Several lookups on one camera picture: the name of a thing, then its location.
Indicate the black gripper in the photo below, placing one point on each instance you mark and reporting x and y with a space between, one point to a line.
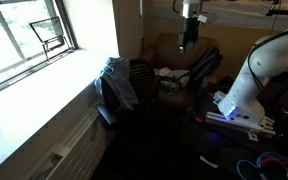
190 28

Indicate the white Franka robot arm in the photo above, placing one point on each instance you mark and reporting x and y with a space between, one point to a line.
270 56

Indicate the black mesh office chair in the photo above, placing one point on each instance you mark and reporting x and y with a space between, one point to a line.
144 86

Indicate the brown leather armchair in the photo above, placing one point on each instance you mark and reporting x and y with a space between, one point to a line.
167 46

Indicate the black backpack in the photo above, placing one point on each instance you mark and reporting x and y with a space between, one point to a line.
205 66

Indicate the white crumpled cloth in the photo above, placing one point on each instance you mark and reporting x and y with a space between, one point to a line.
174 72

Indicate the grey crumpled cloth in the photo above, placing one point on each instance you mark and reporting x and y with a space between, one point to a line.
172 85

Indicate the black robot table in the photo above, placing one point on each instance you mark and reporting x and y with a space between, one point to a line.
214 146

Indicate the white scrap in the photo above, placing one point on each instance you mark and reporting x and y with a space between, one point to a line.
209 162

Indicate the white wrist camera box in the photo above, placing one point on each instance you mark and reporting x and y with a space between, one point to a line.
202 18

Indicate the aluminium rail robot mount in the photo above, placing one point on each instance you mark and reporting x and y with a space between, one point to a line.
237 125

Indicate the beige wall heater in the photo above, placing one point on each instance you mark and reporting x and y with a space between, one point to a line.
80 150

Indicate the window frame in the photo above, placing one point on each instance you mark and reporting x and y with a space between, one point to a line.
10 36

